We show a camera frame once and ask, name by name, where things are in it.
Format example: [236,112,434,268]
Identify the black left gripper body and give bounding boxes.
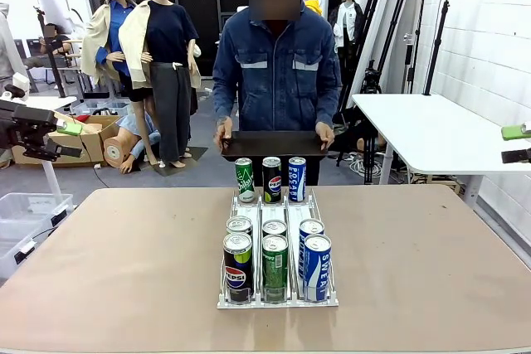
[0,99,58,152]

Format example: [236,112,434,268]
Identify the dark brown serving tray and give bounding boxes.
[220,129,329,162]

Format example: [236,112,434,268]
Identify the person's right forearm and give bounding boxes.
[212,67,242,124]

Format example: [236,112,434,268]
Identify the person's left forearm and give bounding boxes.
[315,67,342,128]

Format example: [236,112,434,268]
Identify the seated person in black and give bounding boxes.
[24,24,72,69]

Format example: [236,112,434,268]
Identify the person in denim jacket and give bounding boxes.
[212,0,342,187]

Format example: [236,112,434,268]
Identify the person's tattooed right hand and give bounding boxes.
[214,116,234,151]

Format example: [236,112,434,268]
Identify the person's left hand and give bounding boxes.
[314,120,335,150]

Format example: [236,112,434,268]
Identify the brown cardboard box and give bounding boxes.
[11,111,121,167]

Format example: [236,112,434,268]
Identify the small white table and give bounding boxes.
[22,95,78,206]

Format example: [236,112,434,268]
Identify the clear bins behind box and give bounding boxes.
[72,99,134,119]

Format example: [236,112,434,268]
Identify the lying mannequin in denim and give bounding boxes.
[103,113,162,175]

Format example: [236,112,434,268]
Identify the clear plastic storage bin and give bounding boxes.
[0,219,46,280]
[0,192,75,243]

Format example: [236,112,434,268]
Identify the black tripod stand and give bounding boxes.
[35,7,68,98]

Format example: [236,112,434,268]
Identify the grey hooded garment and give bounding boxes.
[0,2,28,81]

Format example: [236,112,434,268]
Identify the large white table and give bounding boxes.
[351,92,531,210]

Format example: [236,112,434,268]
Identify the mannequin with black hat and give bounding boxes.
[80,0,161,167]

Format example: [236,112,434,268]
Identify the black upright stand pole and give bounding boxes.
[421,0,451,96]

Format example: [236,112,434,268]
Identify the mannequin with navy top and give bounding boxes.
[119,0,203,169]

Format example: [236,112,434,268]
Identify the leaning black stand poles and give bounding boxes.
[352,0,395,94]

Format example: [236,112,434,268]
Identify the green Chilsung cider can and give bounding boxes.
[234,157,256,204]
[261,219,288,240]
[261,234,290,304]

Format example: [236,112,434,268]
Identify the white can dispenser rack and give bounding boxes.
[217,187,340,310]

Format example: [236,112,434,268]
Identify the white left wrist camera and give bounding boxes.
[11,73,31,101]

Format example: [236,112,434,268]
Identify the thin black floor cable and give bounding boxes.
[78,133,110,188]

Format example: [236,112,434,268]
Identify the dark mannequin base plate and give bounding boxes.
[140,145,209,177]

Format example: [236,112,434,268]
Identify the black camera tripod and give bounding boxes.
[359,59,382,95]

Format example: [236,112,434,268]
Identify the coiled white floor cable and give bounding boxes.
[348,153,385,181]

